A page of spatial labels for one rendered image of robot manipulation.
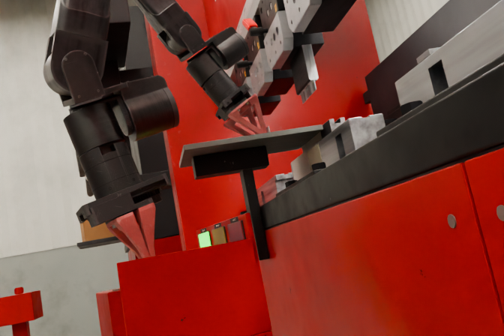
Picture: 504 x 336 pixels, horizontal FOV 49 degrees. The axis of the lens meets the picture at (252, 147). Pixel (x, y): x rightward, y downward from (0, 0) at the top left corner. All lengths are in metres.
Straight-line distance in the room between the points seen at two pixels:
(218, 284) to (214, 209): 1.30
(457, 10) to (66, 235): 6.83
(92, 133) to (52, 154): 7.40
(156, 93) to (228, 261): 0.22
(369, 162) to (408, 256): 0.10
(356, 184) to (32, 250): 7.43
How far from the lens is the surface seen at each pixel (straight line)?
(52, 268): 7.88
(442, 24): 1.64
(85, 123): 0.65
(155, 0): 1.10
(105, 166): 0.64
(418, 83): 0.68
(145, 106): 0.67
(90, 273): 7.84
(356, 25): 2.25
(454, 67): 0.62
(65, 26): 0.65
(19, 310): 2.68
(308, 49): 1.13
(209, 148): 1.01
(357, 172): 0.57
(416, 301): 0.51
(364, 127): 0.90
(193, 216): 1.92
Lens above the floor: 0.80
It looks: 10 degrees up
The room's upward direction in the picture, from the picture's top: 11 degrees counter-clockwise
